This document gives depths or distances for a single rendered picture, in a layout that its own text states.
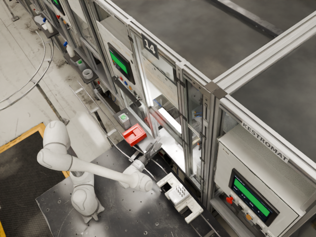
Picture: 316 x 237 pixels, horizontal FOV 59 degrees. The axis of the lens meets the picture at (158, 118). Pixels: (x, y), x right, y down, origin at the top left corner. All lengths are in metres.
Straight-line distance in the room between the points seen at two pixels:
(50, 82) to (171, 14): 3.18
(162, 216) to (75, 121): 2.00
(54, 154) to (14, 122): 2.53
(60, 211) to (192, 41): 1.76
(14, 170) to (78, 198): 1.70
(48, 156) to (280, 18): 1.40
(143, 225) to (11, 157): 2.14
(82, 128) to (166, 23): 2.49
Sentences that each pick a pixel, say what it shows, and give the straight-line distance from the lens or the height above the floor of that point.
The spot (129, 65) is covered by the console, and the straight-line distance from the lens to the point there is 1.71.
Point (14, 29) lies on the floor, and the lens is 5.85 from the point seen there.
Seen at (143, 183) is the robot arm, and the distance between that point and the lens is 1.84.
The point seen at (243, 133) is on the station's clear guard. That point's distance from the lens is 1.13.
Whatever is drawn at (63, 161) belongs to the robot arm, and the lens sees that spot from 1.74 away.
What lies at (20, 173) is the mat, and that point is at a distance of 3.71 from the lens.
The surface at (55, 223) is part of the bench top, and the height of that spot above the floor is 0.68.
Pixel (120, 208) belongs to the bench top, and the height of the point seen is 0.68.
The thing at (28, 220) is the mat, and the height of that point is 0.01.
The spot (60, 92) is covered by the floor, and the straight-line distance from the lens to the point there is 4.23.
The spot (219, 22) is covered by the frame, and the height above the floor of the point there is 2.01.
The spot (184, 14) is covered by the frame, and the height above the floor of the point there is 2.01.
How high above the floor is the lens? 2.86
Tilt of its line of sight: 54 degrees down
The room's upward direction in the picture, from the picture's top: 11 degrees counter-clockwise
